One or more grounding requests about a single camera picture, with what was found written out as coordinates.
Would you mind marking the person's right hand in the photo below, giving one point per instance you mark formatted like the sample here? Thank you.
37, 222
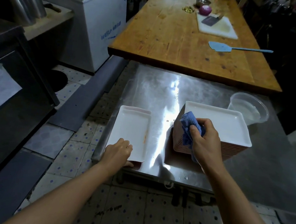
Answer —
207, 145

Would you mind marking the person's left hand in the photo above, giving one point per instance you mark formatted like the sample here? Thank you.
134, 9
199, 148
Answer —
117, 151

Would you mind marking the person's right thumb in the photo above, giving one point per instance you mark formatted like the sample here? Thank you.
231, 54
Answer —
195, 133

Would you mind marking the person's left thumb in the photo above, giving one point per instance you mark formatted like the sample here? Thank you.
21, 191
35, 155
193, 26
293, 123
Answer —
129, 163

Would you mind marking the blue cleaning cloth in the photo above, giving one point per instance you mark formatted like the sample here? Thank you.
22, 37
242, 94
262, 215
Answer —
189, 131

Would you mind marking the white rectangular plate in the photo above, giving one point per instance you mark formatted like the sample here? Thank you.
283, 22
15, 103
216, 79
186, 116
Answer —
132, 130

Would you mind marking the person's left forearm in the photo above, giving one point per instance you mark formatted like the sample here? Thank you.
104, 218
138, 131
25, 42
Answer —
58, 198

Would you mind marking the person's right forearm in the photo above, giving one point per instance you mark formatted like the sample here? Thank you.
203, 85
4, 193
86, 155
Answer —
240, 210

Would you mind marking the stainless steel table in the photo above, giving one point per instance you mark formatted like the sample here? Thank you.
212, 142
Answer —
192, 135

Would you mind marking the stack of white rectangular plates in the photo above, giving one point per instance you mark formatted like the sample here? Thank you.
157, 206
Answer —
213, 132

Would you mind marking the clear plastic container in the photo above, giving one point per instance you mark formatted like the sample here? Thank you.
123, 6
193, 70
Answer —
249, 107

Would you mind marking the blue fly swatter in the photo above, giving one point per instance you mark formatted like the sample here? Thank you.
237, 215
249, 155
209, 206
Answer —
227, 47

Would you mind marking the wooden table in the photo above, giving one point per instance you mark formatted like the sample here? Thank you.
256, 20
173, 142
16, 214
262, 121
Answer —
186, 41

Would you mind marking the white cutting board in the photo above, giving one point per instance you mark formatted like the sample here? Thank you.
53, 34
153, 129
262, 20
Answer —
219, 25

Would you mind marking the steel cleaver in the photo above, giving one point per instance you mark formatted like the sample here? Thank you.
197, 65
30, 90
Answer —
210, 19

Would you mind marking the red onion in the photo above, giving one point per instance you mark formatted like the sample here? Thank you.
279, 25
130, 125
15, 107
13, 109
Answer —
205, 10

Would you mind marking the pile of chopped vegetable pieces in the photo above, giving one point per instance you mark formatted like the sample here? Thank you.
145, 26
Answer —
188, 9

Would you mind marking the small steel bowl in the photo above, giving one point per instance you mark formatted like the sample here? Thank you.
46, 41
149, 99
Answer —
203, 1

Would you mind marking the black oven cabinet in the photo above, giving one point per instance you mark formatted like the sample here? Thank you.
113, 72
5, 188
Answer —
7, 107

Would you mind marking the white chest freezer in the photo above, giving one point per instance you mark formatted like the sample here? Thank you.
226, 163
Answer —
94, 19

